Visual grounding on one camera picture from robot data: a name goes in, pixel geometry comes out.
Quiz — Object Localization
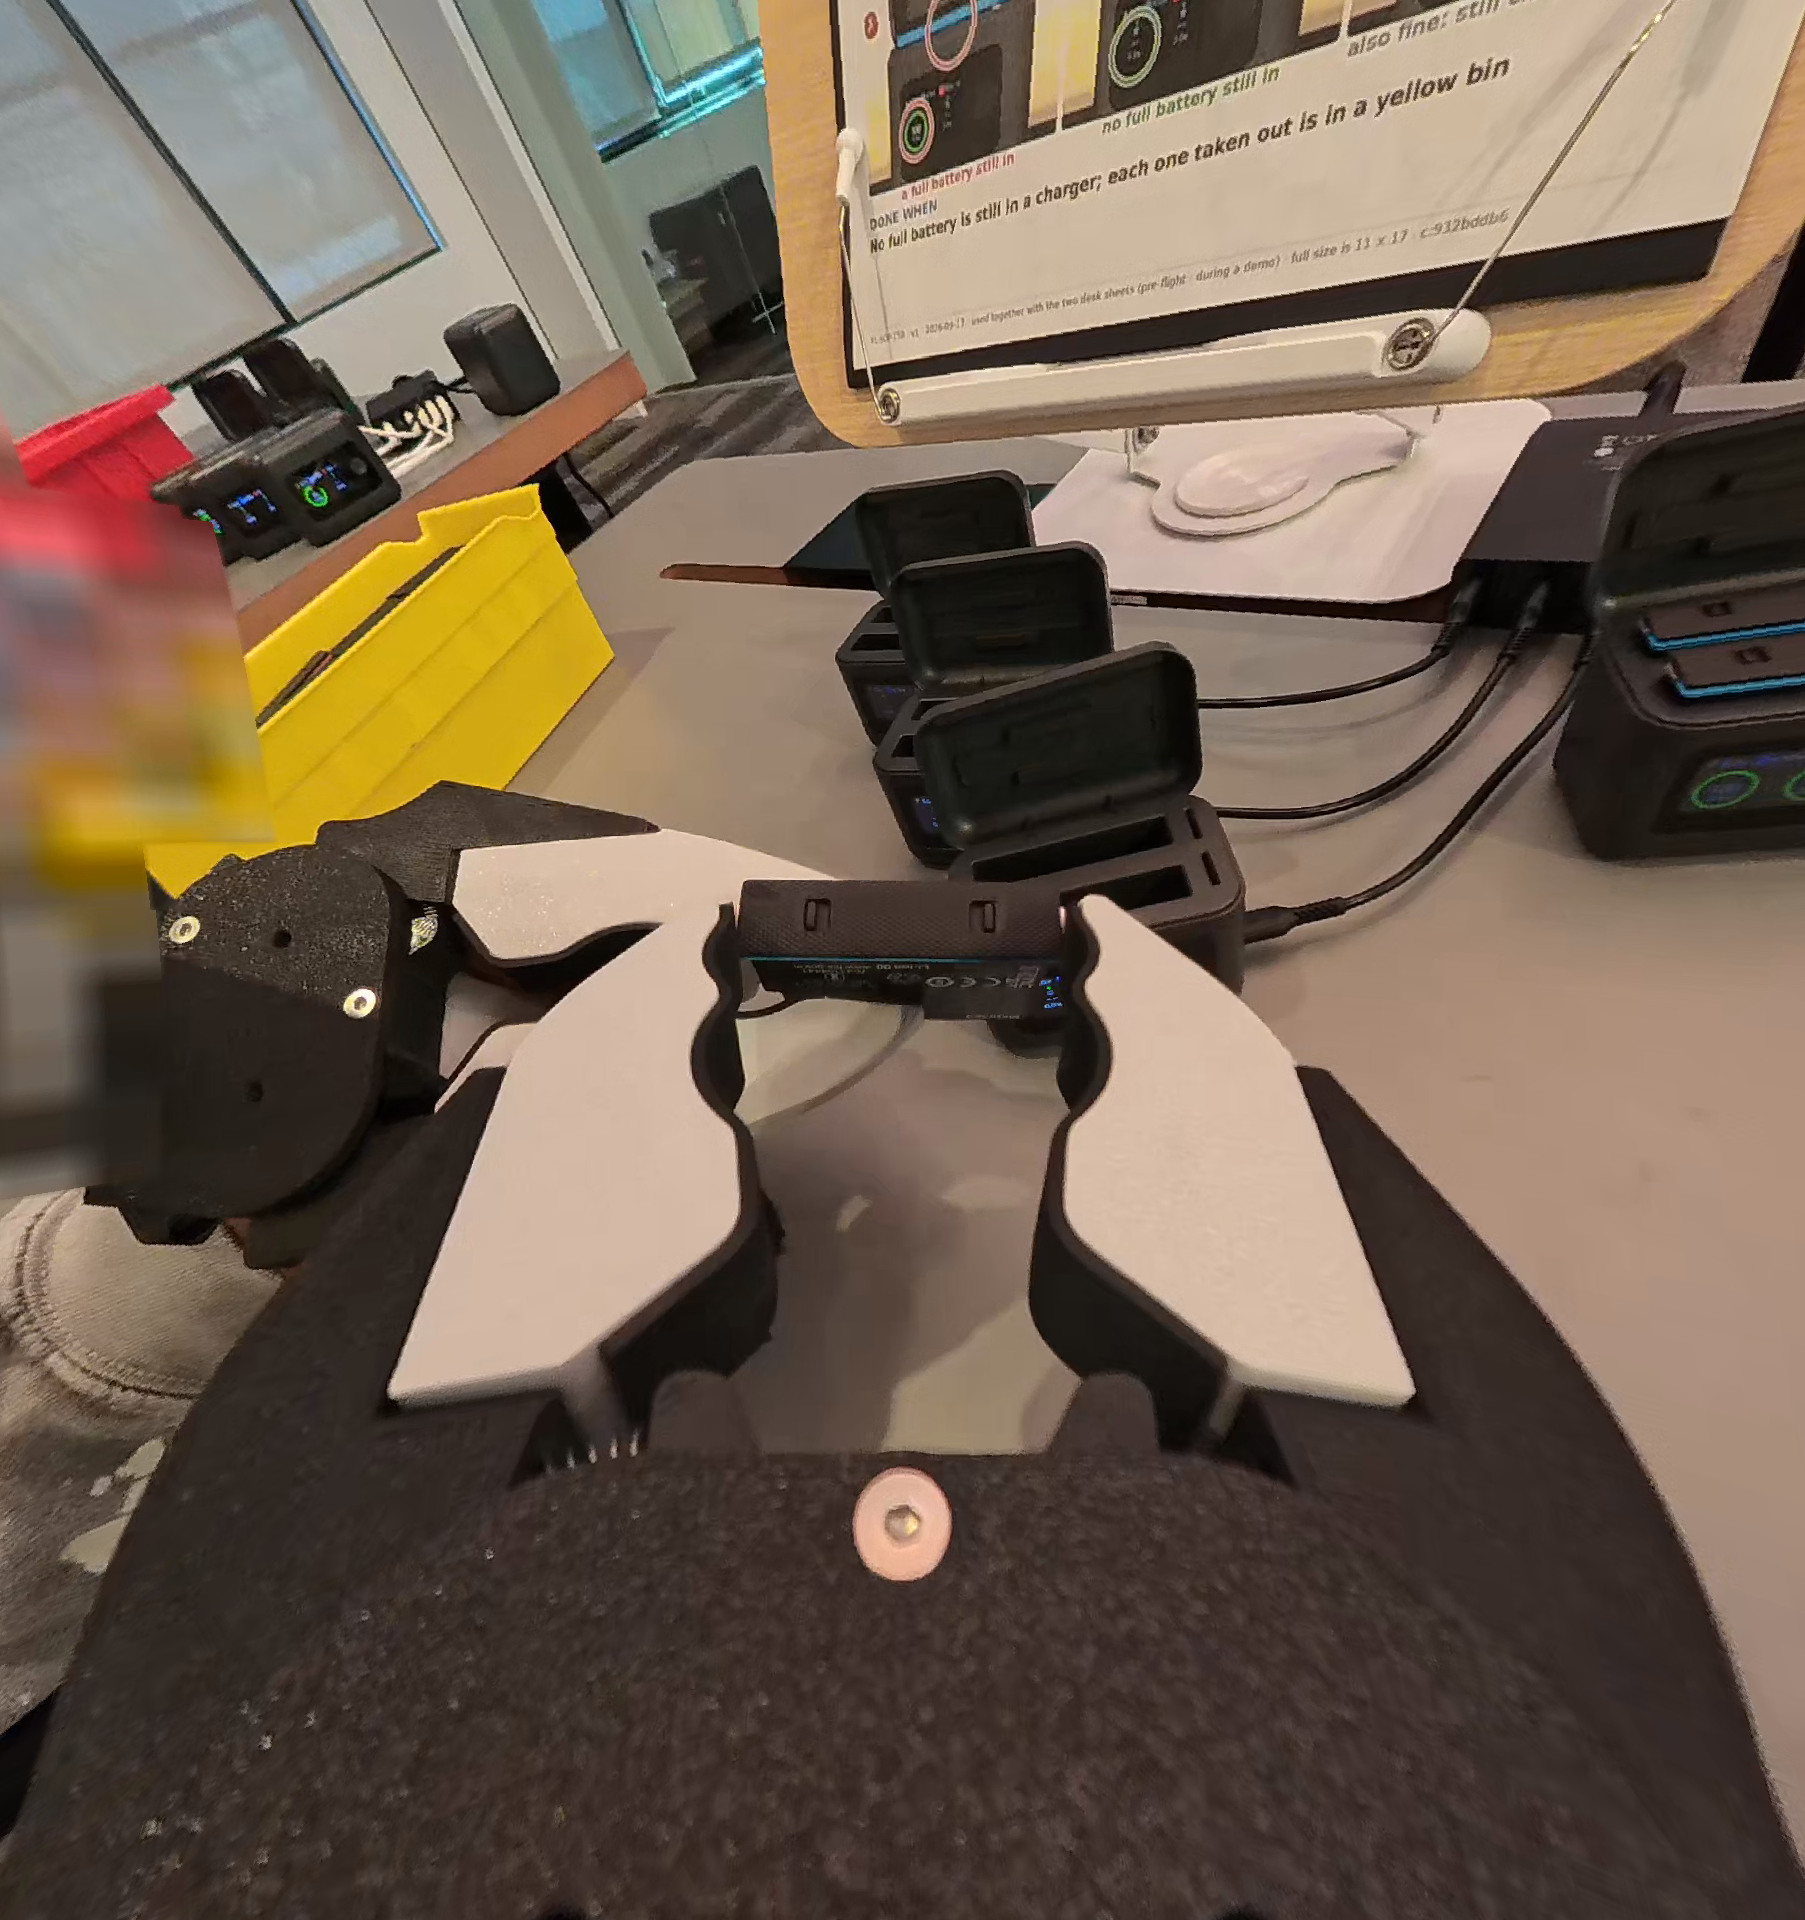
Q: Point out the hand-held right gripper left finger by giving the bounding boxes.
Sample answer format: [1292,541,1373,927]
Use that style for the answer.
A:
[389,906,783,1410]

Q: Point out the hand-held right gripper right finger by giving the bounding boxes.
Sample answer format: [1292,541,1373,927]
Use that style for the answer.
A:
[1034,892,1416,1445]

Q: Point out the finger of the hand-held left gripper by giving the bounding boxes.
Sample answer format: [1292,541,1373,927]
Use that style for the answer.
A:
[451,828,844,992]

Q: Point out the yellow plastic bin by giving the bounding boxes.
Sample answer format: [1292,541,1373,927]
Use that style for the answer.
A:
[146,483,614,892]

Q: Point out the black battery charger case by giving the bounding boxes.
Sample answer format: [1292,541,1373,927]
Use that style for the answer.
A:
[1556,395,1805,863]
[151,365,297,565]
[873,541,1118,871]
[249,336,401,547]
[914,649,1247,993]
[834,474,1040,742]

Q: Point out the person's left forearm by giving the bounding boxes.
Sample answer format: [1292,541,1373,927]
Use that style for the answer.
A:
[0,1191,280,1771]

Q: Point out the dark blue panel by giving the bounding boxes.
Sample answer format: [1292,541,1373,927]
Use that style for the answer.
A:
[783,495,876,577]

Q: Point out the small black box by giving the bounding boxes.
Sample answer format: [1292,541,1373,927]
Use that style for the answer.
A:
[446,305,561,418]

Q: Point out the black power adapter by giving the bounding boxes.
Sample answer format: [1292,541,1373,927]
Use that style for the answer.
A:
[1456,395,1805,603]

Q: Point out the black charger cable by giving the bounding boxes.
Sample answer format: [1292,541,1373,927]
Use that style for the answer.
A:
[1244,637,1595,949]
[1218,584,1547,823]
[1192,577,1483,710]

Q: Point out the white cable bundle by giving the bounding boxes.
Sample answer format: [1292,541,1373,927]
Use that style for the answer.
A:
[362,376,463,455]

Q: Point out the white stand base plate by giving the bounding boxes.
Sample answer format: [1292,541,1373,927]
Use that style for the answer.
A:
[1034,398,1551,603]

